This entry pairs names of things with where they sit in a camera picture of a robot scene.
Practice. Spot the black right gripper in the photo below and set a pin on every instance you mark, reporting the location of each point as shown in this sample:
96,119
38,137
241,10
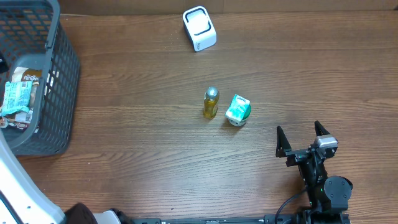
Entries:
302,155

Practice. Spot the green lid white jar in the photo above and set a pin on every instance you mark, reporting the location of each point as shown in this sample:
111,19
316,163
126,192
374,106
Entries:
244,119

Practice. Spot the teal Kleenex tissue pack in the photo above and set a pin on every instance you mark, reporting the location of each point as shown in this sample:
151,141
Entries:
237,108

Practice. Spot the yellow dish soap bottle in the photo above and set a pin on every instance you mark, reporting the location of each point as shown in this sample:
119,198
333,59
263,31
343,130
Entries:
210,106

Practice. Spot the teal snack packet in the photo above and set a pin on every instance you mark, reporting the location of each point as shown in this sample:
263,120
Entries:
16,97

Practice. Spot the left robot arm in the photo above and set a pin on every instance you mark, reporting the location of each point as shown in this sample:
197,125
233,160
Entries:
23,202

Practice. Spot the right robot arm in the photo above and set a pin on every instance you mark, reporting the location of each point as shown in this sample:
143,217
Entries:
328,196

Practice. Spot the white barcode scanner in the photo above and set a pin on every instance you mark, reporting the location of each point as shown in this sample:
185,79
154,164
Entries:
199,28

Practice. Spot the white red wrapper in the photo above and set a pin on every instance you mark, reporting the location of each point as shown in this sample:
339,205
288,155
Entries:
17,120

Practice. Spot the brown Pantene sachet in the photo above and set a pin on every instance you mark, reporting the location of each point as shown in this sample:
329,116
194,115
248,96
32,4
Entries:
24,74

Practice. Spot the grey plastic mesh basket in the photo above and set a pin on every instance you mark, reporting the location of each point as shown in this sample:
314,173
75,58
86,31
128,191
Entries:
33,37

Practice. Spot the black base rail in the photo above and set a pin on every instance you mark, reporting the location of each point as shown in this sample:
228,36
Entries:
267,219

